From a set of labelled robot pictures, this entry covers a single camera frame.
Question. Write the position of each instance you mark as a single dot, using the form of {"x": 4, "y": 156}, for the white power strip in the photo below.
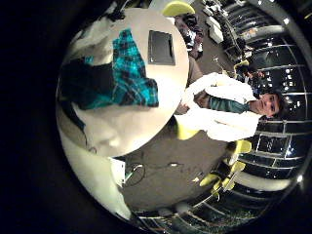
{"x": 174, "y": 164}

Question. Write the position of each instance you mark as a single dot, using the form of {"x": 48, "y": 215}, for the seated person dark clothes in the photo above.
{"x": 252, "y": 72}

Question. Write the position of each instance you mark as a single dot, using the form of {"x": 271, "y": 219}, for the person in white jacket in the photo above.
{"x": 224, "y": 123}

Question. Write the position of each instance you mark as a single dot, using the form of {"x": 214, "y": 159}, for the teal black plaid clothing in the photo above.
{"x": 133, "y": 74}

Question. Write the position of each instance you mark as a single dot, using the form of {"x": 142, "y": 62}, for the dark clothes pile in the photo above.
{"x": 191, "y": 32}

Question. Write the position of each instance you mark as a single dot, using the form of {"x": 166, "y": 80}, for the white curved bench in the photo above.
{"x": 266, "y": 181}

